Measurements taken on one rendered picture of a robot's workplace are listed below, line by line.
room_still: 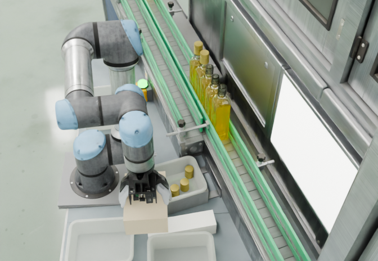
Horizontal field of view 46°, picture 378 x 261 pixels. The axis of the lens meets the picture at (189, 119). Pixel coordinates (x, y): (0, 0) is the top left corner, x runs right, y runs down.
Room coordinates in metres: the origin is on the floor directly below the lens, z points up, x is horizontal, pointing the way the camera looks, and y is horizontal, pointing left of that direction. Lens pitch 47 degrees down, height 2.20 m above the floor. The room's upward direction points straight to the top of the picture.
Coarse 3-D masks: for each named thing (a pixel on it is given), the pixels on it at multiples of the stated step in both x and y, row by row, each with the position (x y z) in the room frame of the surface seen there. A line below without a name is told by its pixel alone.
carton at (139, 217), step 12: (156, 192) 0.73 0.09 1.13; (132, 204) 0.69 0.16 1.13; (144, 204) 0.69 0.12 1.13; (156, 204) 0.69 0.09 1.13; (132, 216) 0.65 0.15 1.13; (144, 216) 0.65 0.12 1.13; (156, 216) 0.65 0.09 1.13; (132, 228) 0.64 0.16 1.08; (144, 228) 0.64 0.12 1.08; (156, 228) 0.64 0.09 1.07
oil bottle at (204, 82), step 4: (204, 76) 1.27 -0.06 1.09; (200, 80) 1.27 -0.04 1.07; (204, 80) 1.25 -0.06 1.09; (208, 80) 1.25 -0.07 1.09; (200, 84) 1.27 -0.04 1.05; (204, 84) 1.24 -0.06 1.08; (208, 84) 1.24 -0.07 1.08; (200, 88) 1.27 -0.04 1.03; (204, 88) 1.23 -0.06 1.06; (200, 92) 1.27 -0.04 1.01; (204, 92) 1.23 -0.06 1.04; (200, 96) 1.27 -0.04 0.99; (204, 96) 1.23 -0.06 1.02; (200, 100) 1.27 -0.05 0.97; (204, 100) 1.23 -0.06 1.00; (204, 104) 1.23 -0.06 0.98; (204, 108) 1.23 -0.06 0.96
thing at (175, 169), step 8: (176, 160) 1.07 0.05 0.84; (184, 160) 1.08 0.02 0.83; (192, 160) 1.07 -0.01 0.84; (160, 168) 1.04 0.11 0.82; (168, 168) 1.05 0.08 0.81; (176, 168) 1.06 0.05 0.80; (184, 168) 1.07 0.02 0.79; (168, 176) 1.04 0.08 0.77; (176, 176) 1.05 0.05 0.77; (184, 176) 1.05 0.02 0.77; (200, 176) 0.99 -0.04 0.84; (192, 184) 1.01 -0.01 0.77; (200, 184) 0.98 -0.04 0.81; (184, 192) 0.97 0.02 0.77; (192, 192) 0.92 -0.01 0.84; (200, 192) 0.92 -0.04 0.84
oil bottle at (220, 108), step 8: (216, 96) 1.16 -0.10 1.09; (216, 104) 1.13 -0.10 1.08; (224, 104) 1.13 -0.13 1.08; (216, 112) 1.13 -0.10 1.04; (224, 112) 1.13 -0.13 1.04; (216, 120) 1.13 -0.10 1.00; (224, 120) 1.13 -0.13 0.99; (216, 128) 1.13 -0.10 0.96; (224, 128) 1.14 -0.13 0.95; (224, 136) 1.14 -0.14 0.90
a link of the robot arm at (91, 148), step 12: (84, 132) 1.07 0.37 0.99; (96, 132) 1.07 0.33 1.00; (84, 144) 1.02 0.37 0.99; (96, 144) 1.02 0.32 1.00; (108, 144) 1.03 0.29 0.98; (84, 156) 0.98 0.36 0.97; (96, 156) 0.99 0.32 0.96; (108, 156) 1.00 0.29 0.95; (84, 168) 0.98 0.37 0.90; (96, 168) 0.99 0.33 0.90
